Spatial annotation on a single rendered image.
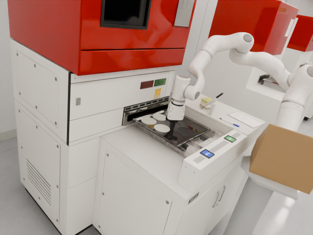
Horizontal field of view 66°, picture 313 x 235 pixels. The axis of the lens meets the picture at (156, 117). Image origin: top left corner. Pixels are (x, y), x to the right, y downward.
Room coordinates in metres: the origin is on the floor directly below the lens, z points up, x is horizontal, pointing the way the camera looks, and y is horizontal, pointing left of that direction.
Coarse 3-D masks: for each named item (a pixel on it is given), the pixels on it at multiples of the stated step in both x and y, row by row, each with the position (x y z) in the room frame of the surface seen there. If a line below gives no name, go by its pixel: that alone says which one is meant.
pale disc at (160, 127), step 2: (156, 124) 1.35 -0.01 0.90; (158, 124) 1.35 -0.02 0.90; (160, 124) 1.36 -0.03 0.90; (162, 124) 1.36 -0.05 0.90; (154, 126) 1.32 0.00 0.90; (156, 126) 1.32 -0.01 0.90; (158, 126) 1.33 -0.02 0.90; (160, 126) 1.33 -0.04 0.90; (162, 126) 1.34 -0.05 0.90; (164, 126) 1.34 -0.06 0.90; (166, 126) 1.35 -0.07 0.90; (156, 128) 1.30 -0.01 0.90; (158, 128) 1.31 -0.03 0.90; (160, 128) 1.31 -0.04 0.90; (162, 128) 1.31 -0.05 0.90; (164, 128) 1.32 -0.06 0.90; (166, 128) 1.32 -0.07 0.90; (168, 128) 1.33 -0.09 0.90; (158, 130) 1.28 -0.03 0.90; (160, 130) 1.29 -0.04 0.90; (162, 130) 1.29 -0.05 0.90; (164, 130) 1.30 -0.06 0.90; (166, 130) 1.30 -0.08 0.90; (168, 130) 1.31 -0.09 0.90
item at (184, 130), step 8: (160, 112) 1.54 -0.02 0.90; (160, 120) 1.42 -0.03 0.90; (184, 120) 1.50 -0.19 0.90; (152, 128) 1.29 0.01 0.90; (176, 128) 1.35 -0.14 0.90; (184, 128) 1.38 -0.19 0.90; (192, 128) 1.40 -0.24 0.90; (200, 128) 1.42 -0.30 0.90; (168, 136) 1.24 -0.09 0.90; (176, 136) 1.25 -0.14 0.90; (184, 136) 1.27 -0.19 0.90; (192, 136) 1.29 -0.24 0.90
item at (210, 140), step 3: (210, 138) 1.35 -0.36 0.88; (213, 138) 1.36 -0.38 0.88; (216, 138) 1.36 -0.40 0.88; (204, 141) 1.30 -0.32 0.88; (207, 141) 1.30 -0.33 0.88; (210, 141) 1.31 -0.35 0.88; (204, 144) 1.26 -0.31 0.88; (207, 144) 1.27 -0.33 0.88; (186, 153) 1.13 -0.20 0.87; (189, 153) 1.13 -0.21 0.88; (186, 156) 1.13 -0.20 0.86
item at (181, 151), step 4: (136, 124) 1.41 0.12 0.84; (140, 128) 1.39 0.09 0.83; (144, 128) 1.37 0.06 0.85; (148, 132) 1.35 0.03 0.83; (152, 132) 1.33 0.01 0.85; (152, 136) 1.32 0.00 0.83; (156, 136) 1.31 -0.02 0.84; (160, 140) 1.29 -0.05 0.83; (164, 140) 1.27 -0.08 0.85; (164, 144) 1.26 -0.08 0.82; (168, 144) 1.25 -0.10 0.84; (172, 148) 1.23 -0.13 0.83; (176, 148) 1.21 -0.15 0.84; (180, 148) 1.21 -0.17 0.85; (180, 152) 1.19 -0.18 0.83; (184, 152) 1.18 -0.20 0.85; (184, 156) 1.17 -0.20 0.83
